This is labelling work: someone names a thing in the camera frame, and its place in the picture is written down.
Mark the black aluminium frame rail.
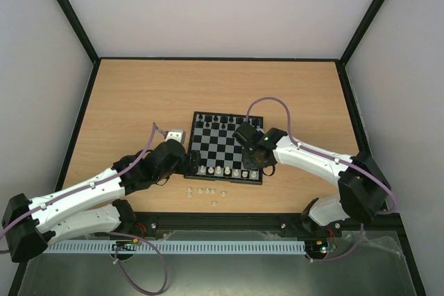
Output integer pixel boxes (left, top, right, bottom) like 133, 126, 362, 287
131, 211, 403, 238

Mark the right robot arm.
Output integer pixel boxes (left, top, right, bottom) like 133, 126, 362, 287
233, 122, 391, 235

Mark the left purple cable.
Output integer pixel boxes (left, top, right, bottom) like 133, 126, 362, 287
0, 122, 169, 293

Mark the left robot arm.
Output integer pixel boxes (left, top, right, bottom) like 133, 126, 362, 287
1, 139, 200, 263

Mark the light blue cable duct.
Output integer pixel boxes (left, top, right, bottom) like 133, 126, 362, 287
44, 240, 306, 255

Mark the black white chessboard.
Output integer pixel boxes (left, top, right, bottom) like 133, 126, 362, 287
185, 111, 263, 185

